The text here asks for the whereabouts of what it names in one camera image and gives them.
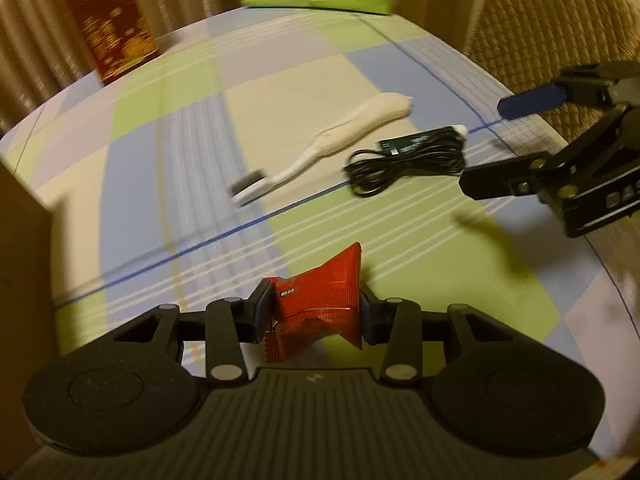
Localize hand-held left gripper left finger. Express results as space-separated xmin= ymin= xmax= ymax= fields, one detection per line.
xmin=115 ymin=280 xmax=274 ymax=386

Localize checked tablecloth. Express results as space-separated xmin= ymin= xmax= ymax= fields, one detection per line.
xmin=0 ymin=7 xmax=640 ymax=461

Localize red snack packet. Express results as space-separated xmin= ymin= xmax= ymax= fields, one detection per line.
xmin=262 ymin=242 xmax=364 ymax=364

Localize brown box with white inside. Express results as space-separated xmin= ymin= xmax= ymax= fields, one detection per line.
xmin=0 ymin=162 xmax=59 ymax=461

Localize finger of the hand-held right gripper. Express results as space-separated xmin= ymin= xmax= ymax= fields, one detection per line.
xmin=497 ymin=61 xmax=640 ymax=120
xmin=459 ymin=152 xmax=552 ymax=201

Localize dark red patterned box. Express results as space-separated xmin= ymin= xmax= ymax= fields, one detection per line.
xmin=62 ymin=0 xmax=161 ymax=86

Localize black cable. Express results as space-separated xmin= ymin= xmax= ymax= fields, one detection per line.
xmin=345 ymin=124 xmax=470 ymax=197

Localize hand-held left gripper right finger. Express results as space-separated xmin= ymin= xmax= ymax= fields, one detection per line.
xmin=357 ymin=290 xmax=507 ymax=386

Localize beige woven chair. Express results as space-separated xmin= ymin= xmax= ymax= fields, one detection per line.
xmin=462 ymin=0 xmax=640 ymax=147

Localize white handheld brush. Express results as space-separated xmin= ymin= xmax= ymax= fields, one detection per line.
xmin=231 ymin=92 xmax=415 ymax=207

